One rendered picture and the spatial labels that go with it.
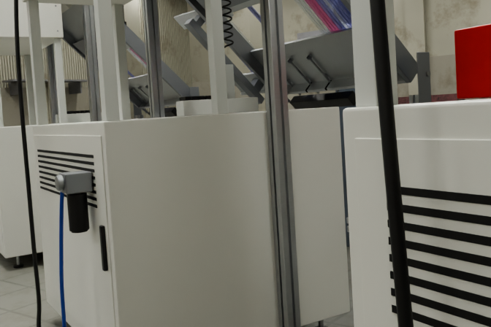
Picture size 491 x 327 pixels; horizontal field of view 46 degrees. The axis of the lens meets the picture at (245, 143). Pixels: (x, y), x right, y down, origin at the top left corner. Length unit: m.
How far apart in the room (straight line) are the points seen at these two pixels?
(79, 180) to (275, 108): 0.48
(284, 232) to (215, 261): 0.18
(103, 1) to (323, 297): 0.92
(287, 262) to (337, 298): 0.24
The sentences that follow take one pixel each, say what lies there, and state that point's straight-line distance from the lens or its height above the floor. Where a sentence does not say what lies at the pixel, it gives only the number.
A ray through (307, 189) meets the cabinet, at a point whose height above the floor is 0.41.
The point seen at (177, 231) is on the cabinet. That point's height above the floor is 0.36.
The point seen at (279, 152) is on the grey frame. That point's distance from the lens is 1.42.
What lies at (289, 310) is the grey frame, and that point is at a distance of 1.50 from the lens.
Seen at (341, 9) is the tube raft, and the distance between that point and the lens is 1.77.
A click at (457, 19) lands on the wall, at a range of 9.69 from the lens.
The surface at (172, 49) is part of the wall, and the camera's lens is 12.09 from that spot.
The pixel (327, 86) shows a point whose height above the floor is 0.69.
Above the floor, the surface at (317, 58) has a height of 0.79.
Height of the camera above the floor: 0.62
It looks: 3 degrees down
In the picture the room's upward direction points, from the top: 4 degrees counter-clockwise
